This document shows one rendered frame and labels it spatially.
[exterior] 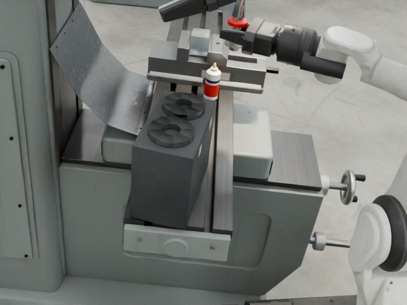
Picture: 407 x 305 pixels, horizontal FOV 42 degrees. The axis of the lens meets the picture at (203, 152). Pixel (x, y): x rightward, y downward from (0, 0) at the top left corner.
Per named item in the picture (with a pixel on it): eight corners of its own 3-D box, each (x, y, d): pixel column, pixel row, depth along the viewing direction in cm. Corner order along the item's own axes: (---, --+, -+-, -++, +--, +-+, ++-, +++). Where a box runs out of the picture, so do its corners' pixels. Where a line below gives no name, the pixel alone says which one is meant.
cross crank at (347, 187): (352, 190, 181) (362, 163, 174) (358, 214, 172) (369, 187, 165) (306, 185, 181) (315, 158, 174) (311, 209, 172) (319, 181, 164)
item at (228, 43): (248, 46, 125) (251, 25, 121) (233, 51, 122) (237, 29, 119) (234, 39, 127) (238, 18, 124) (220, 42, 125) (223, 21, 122)
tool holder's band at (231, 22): (251, 25, 121) (252, 21, 121) (237, 29, 119) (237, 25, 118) (238, 18, 124) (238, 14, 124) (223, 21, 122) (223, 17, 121)
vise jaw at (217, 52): (228, 47, 162) (229, 36, 160) (226, 66, 152) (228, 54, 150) (208, 45, 162) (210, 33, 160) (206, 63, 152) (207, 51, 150)
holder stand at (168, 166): (208, 167, 125) (218, 95, 113) (185, 230, 108) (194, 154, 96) (158, 156, 127) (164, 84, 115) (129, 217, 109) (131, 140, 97)
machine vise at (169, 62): (261, 71, 167) (268, 39, 161) (263, 94, 155) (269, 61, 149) (153, 56, 167) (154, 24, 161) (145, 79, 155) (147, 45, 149)
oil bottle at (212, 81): (217, 94, 153) (222, 60, 146) (217, 101, 150) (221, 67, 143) (203, 92, 153) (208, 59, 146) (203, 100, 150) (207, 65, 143)
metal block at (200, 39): (208, 48, 159) (210, 29, 156) (206, 57, 154) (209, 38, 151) (191, 45, 159) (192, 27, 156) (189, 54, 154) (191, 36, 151)
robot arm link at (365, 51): (331, 21, 117) (389, 42, 112) (323, 54, 124) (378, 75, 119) (320, 35, 113) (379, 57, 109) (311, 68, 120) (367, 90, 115)
